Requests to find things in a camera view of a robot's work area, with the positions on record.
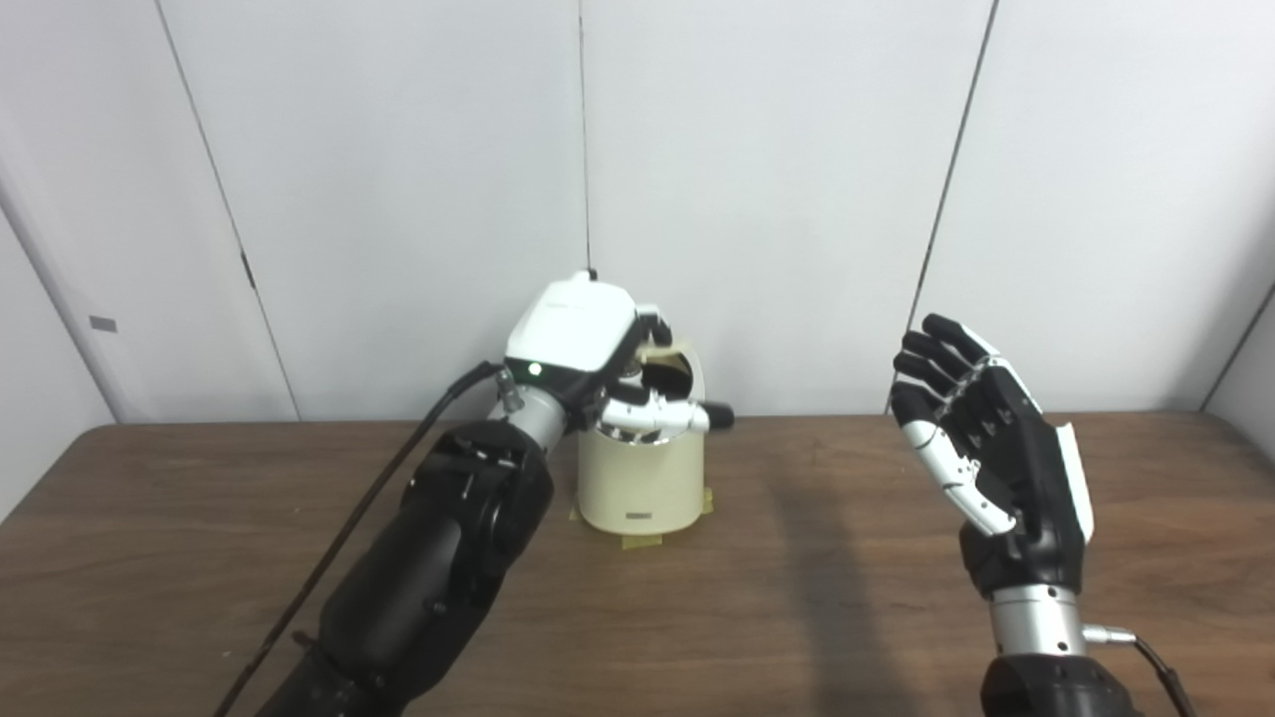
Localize white and black left hand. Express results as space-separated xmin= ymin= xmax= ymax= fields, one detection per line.
xmin=503 ymin=270 xmax=735 ymax=439

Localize white and black right hand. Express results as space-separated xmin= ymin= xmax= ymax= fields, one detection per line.
xmin=890 ymin=314 xmax=1095 ymax=598

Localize cream-colored bin body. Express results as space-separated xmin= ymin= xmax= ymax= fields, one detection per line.
xmin=576 ymin=339 xmax=706 ymax=536

